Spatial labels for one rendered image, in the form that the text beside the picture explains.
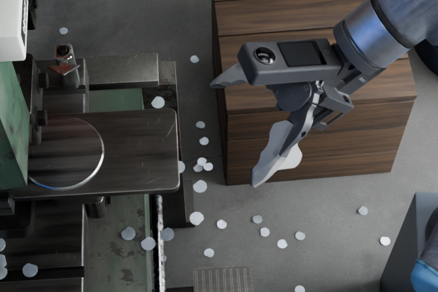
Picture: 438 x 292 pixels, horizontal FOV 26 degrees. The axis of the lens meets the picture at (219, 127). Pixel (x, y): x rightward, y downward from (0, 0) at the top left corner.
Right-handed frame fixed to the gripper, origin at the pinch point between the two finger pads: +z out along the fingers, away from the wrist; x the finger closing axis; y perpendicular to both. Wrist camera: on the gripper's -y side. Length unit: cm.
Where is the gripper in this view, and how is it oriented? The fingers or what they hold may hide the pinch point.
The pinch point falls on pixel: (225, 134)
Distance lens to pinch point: 116.2
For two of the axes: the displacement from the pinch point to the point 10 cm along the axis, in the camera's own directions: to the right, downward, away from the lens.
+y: 6.2, 1.9, 7.6
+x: -3.3, -8.2, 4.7
